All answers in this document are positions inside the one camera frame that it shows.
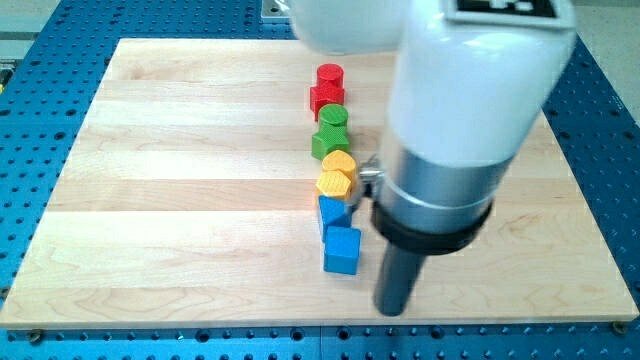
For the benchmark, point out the yellow hexagon block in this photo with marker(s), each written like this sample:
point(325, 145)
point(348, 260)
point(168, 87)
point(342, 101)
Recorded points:
point(334, 184)

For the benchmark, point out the green cylinder block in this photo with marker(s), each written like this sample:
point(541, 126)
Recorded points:
point(335, 115)

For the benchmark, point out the blue cube block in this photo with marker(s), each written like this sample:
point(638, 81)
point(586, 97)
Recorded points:
point(342, 250)

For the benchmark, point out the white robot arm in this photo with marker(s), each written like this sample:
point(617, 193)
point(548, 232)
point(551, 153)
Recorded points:
point(470, 79)

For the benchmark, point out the metal bracket plate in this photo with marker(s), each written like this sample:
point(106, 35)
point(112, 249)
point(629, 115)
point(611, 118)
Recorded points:
point(273, 10)

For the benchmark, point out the blue triangle block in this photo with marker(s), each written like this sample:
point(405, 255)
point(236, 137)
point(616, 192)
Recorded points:
point(332, 213)

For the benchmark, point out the yellow heart block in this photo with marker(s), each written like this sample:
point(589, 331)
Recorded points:
point(341, 161)

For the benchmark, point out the red star block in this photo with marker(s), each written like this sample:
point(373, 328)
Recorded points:
point(321, 95)

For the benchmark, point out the wooden board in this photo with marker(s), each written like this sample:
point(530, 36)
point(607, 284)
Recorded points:
point(189, 200)

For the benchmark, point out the green star block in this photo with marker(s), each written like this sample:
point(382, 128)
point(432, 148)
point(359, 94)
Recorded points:
point(329, 139)

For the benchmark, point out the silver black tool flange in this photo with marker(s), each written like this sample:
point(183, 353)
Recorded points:
point(424, 208)

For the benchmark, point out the fiducial marker tag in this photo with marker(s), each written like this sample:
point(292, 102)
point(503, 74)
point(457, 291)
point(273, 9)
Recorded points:
point(543, 14)

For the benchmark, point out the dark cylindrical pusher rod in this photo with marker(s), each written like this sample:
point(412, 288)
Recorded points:
point(398, 273)

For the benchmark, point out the red cylinder block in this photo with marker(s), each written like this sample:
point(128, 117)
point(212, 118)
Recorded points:
point(330, 74)

